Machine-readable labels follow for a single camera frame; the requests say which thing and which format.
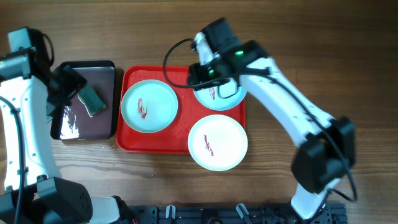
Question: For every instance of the pale green plate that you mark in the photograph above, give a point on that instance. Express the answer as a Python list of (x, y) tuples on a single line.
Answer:
[(149, 106)]

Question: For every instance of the black water tray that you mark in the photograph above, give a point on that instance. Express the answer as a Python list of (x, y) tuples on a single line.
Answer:
[(73, 122)]

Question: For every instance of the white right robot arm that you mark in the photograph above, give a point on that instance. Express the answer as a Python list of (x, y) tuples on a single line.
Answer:
[(326, 146)]

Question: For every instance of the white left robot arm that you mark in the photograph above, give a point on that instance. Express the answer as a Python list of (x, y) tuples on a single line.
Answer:
[(35, 191)]

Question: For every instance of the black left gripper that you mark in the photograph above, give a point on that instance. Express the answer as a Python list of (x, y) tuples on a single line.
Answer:
[(78, 82)]

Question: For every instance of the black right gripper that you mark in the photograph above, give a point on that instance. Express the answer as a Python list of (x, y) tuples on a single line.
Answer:
[(196, 71)]

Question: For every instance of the green yellow sponge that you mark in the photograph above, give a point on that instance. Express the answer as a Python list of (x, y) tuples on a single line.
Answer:
[(91, 100)]

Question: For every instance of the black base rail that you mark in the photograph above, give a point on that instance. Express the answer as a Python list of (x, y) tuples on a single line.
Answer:
[(331, 213)]

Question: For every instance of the red plastic tray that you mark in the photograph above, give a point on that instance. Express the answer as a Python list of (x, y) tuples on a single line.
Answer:
[(173, 139)]

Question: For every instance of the white plate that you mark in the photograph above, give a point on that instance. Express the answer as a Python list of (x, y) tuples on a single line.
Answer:
[(217, 142)]

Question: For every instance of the pale blue plate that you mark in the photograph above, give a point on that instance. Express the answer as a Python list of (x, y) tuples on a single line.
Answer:
[(210, 99)]

